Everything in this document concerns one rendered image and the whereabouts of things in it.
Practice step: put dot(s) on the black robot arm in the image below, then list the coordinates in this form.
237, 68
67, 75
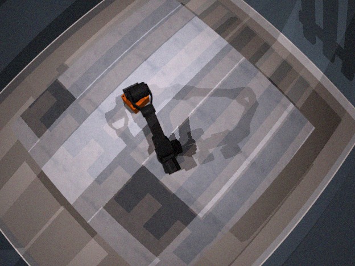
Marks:
166, 150

